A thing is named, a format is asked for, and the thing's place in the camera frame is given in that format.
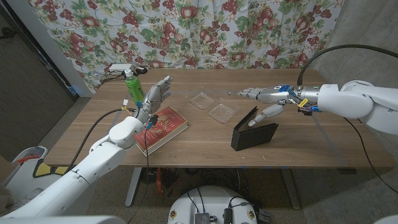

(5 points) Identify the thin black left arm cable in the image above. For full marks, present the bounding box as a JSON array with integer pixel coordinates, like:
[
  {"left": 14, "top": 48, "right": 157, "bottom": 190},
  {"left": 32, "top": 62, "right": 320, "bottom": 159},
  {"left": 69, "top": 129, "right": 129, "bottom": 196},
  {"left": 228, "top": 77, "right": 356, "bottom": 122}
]
[{"left": 127, "top": 123, "right": 152, "bottom": 224}]

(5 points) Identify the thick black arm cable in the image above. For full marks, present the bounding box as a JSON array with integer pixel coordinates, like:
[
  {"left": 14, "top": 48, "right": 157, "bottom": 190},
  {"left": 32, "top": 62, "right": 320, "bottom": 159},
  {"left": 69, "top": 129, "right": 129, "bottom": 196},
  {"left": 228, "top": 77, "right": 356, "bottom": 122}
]
[
  {"left": 297, "top": 44, "right": 398, "bottom": 88},
  {"left": 63, "top": 107, "right": 137, "bottom": 174}
]

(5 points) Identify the yellow and black object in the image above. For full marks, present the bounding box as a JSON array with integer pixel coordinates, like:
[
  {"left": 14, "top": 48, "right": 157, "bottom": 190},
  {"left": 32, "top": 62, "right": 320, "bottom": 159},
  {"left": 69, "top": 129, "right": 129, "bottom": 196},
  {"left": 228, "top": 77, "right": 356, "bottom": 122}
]
[{"left": 32, "top": 159, "right": 71, "bottom": 179}]

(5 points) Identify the grey table leg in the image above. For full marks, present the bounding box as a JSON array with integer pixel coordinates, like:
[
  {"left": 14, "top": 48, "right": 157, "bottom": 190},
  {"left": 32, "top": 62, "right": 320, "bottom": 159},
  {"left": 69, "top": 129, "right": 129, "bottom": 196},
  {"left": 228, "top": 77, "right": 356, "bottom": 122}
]
[
  {"left": 279, "top": 168, "right": 301, "bottom": 210},
  {"left": 124, "top": 167, "right": 142, "bottom": 208}
]

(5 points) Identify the clear plastic clamshell container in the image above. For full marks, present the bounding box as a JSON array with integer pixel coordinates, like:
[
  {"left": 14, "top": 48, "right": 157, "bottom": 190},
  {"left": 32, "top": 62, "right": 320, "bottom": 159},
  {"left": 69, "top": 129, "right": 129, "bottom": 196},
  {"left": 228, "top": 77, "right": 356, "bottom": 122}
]
[{"left": 185, "top": 89, "right": 239, "bottom": 124}]

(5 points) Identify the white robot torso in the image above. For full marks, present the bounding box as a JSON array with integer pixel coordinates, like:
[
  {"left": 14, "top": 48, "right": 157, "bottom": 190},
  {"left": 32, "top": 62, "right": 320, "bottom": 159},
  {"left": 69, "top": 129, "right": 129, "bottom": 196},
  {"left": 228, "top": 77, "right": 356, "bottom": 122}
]
[{"left": 167, "top": 185, "right": 259, "bottom": 224}]

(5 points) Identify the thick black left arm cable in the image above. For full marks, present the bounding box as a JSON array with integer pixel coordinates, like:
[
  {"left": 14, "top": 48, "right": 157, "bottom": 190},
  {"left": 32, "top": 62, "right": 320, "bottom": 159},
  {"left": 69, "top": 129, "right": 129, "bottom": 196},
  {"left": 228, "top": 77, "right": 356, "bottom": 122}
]
[{"left": 63, "top": 107, "right": 137, "bottom": 174}]

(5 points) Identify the black adapter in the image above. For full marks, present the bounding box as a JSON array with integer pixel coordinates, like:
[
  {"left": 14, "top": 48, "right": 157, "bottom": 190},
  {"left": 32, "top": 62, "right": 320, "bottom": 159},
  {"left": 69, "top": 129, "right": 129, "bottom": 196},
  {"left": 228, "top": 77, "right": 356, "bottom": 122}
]
[{"left": 223, "top": 207, "right": 234, "bottom": 224}]

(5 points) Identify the white bin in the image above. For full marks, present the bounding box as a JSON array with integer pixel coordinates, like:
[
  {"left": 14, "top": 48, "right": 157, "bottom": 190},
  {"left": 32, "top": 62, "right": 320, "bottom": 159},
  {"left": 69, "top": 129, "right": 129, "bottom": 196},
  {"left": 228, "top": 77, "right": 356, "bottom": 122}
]
[{"left": 12, "top": 145, "right": 49, "bottom": 166}]

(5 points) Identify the floral fruit print backdrop cloth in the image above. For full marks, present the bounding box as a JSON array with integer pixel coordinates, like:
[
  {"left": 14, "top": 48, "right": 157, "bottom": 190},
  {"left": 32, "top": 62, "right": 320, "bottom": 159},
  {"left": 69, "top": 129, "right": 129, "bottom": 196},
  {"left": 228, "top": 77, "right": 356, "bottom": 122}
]
[{"left": 26, "top": 0, "right": 346, "bottom": 94}]

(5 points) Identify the dark power cable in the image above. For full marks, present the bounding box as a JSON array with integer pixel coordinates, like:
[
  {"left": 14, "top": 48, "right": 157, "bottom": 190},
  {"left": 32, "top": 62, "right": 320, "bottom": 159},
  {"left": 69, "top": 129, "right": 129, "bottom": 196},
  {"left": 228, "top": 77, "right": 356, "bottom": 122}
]
[{"left": 99, "top": 70, "right": 128, "bottom": 85}]

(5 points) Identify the black door handle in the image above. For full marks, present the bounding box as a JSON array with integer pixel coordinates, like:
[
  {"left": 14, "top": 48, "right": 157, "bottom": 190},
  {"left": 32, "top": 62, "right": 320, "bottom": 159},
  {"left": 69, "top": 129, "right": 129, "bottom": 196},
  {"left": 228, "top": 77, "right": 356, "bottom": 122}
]
[{"left": 0, "top": 27, "right": 16, "bottom": 40}]

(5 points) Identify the red hardcover book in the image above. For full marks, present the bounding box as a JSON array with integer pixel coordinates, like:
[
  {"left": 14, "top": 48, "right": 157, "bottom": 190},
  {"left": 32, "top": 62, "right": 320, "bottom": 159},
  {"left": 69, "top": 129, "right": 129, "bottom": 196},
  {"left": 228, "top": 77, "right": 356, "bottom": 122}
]
[{"left": 136, "top": 106, "right": 189, "bottom": 157}]

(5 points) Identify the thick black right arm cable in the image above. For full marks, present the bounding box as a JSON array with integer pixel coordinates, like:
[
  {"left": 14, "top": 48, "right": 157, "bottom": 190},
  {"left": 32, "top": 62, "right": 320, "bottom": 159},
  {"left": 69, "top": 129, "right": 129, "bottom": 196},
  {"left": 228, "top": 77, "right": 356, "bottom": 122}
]
[{"left": 297, "top": 44, "right": 398, "bottom": 88}]

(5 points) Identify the black wallet case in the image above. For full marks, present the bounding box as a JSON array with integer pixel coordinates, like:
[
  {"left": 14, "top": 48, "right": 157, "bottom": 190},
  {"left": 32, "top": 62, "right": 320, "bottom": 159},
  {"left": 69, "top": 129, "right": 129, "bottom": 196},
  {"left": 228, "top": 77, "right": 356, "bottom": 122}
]
[{"left": 230, "top": 106, "right": 279, "bottom": 152}]

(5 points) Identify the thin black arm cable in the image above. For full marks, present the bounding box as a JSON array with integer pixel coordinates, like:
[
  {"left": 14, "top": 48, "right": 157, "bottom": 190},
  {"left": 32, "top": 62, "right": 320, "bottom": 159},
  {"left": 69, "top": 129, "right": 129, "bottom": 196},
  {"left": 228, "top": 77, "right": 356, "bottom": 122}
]
[
  {"left": 127, "top": 123, "right": 152, "bottom": 224},
  {"left": 343, "top": 117, "right": 398, "bottom": 194}
]

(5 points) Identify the grey hub box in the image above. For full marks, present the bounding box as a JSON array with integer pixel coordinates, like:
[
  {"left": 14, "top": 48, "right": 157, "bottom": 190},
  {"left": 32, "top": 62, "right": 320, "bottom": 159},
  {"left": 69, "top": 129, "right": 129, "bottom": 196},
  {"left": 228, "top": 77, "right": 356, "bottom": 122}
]
[{"left": 195, "top": 212, "right": 211, "bottom": 224}]

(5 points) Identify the white sneaker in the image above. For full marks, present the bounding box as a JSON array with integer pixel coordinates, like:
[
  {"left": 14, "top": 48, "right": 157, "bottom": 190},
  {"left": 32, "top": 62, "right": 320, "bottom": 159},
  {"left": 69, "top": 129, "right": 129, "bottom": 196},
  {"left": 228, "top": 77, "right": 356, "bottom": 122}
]
[{"left": 11, "top": 186, "right": 43, "bottom": 214}]

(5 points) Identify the white power strip box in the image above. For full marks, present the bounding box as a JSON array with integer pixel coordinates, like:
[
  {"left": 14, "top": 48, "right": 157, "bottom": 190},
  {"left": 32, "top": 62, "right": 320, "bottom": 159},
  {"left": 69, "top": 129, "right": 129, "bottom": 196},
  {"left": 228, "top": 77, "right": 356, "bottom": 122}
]
[{"left": 108, "top": 63, "right": 134, "bottom": 72}]

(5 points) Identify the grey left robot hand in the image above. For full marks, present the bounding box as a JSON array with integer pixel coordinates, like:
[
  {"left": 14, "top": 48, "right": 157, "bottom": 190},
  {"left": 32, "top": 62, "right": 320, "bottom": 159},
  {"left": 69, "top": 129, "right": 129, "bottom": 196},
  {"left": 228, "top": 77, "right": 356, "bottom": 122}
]
[{"left": 136, "top": 75, "right": 174, "bottom": 123}]

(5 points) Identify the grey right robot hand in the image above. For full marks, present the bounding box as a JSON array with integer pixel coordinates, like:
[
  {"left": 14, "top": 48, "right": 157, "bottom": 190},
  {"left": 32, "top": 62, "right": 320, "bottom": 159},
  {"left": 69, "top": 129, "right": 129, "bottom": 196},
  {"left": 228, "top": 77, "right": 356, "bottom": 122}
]
[{"left": 238, "top": 84, "right": 299, "bottom": 128}]

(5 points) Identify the green drink bottle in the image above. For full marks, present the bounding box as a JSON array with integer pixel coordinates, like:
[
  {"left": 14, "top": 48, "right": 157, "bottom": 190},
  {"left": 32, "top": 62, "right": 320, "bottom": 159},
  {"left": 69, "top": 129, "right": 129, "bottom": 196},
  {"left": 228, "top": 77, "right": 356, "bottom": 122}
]
[{"left": 124, "top": 68, "right": 146, "bottom": 105}]

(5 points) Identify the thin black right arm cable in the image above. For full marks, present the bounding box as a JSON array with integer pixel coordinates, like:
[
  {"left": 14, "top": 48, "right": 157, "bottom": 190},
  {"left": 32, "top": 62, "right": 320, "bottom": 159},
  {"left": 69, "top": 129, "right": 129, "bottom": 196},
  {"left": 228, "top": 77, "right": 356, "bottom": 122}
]
[{"left": 343, "top": 117, "right": 398, "bottom": 194}]

